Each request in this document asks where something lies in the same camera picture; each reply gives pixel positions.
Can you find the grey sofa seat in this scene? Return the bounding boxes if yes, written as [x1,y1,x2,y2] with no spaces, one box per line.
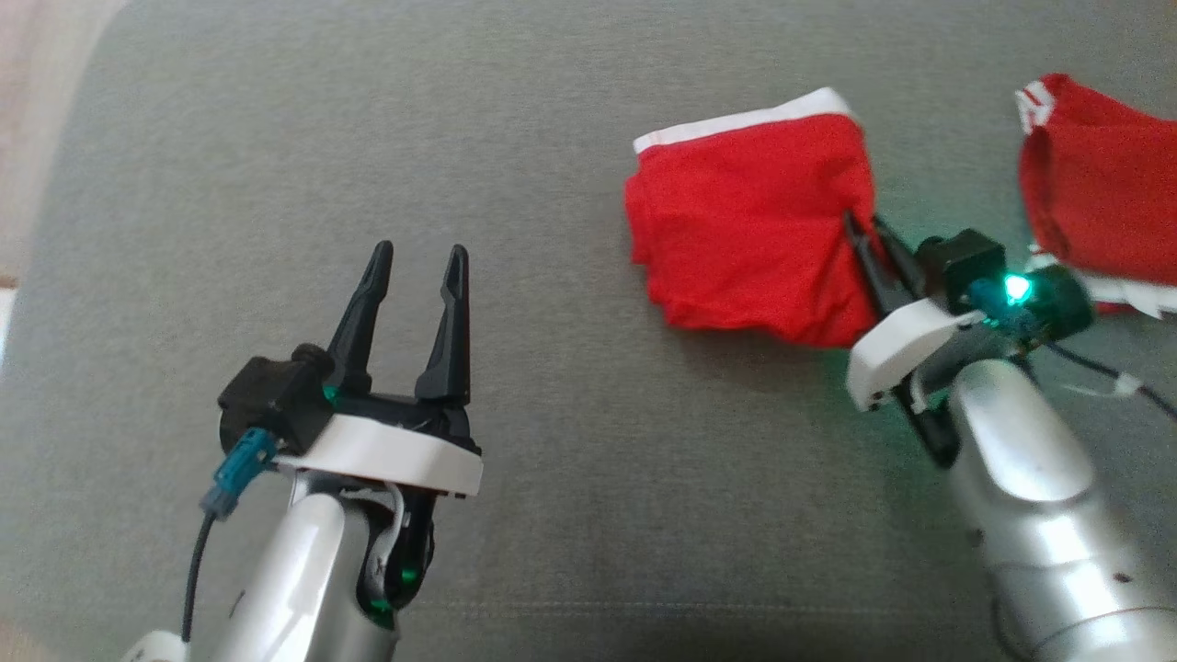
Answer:
[0,0,1177,662]

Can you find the red shorts with white trim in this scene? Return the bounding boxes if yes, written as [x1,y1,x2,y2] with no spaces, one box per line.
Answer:
[623,87,882,350]

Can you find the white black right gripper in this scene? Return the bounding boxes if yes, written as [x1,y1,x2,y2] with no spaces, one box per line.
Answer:
[843,211,985,412]

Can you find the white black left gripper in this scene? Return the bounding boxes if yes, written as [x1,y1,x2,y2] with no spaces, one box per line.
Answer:
[276,241,485,499]

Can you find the red jersey with white sleeves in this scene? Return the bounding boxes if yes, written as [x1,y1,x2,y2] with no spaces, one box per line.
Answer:
[1014,74,1177,321]

